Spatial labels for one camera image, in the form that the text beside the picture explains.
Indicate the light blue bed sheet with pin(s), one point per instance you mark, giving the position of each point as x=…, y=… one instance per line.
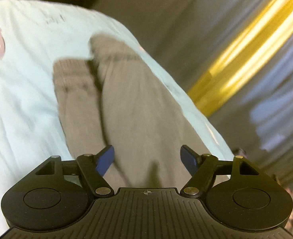
x=35, y=35

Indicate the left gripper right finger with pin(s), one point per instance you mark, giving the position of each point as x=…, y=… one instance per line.
x=205, y=168

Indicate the grey curtain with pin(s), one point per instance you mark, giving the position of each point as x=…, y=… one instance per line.
x=186, y=36

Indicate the grey knit pants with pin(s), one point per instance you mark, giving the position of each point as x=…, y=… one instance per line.
x=115, y=99

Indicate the yellow curtain panel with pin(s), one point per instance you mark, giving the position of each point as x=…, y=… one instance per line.
x=244, y=57

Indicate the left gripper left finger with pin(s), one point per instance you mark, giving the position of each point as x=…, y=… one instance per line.
x=82, y=177

